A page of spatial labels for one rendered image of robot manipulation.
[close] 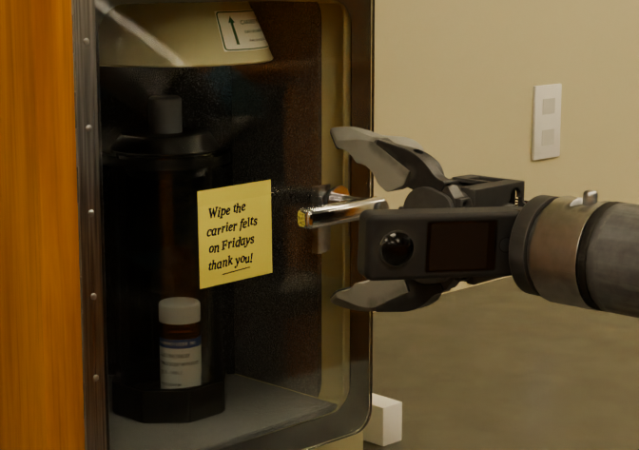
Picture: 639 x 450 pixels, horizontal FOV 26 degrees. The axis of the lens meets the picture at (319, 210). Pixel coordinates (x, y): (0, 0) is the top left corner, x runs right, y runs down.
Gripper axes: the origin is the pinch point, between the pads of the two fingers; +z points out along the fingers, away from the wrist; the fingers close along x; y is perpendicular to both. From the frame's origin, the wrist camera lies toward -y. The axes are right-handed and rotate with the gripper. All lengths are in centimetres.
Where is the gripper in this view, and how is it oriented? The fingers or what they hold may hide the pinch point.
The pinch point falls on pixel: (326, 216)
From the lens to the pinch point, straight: 109.2
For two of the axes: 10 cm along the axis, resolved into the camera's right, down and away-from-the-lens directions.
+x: 0.0, -9.9, -1.7
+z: -7.2, -1.2, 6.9
